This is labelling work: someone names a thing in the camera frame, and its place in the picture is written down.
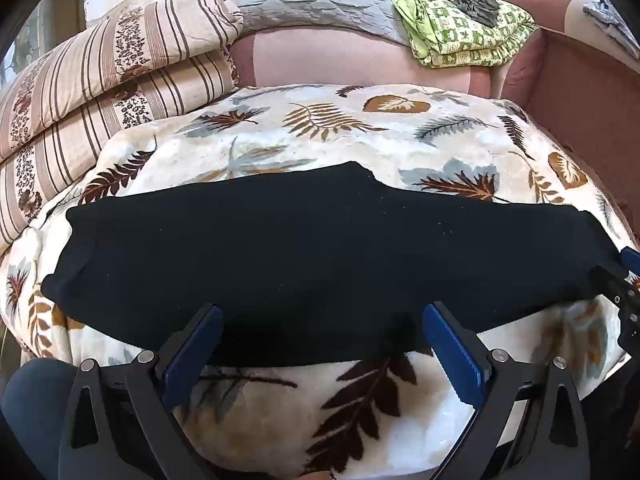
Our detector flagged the mirrored wooden wardrobe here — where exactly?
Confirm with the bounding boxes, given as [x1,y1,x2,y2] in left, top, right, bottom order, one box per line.
[0,10,47,92]

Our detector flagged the dark crumpled cloth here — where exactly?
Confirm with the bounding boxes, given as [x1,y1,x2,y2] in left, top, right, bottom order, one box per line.
[410,0,502,28]

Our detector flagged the black pants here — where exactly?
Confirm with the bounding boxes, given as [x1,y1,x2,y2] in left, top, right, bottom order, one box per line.
[41,161,623,367]

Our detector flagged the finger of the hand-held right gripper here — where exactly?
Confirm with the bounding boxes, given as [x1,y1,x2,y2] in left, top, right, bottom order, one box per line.
[593,264,637,311]
[620,246,640,278]

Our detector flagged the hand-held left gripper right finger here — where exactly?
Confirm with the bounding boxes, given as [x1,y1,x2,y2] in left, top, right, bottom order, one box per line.
[421,301,593,480]

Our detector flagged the leaf print fleece blanket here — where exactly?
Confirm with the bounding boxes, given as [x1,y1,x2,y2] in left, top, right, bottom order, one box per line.
[0,82,638,480]

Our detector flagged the grey quilted blanket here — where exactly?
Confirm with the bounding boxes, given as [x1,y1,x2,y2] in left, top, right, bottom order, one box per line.
[218,0,416,46]

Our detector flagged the pink sofa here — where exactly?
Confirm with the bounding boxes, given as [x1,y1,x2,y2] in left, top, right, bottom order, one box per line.
[230,0,640,243]

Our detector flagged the green patterned folded blanket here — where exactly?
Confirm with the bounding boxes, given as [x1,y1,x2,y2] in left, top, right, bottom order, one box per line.
[367,0,537,68]

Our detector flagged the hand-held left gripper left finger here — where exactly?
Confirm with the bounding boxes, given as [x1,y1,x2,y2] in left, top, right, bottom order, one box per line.
[57,304,224,480]

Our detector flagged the striped beige folded quilt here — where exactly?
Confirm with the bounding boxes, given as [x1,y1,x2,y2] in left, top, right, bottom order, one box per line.
[0,0,245,256]

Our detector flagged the person's leg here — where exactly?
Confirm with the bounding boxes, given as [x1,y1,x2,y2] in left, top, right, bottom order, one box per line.
[2,359,81,480]

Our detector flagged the grey crumpled cloth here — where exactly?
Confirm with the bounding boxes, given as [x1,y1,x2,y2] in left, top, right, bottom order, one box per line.
[582,0,640,58]

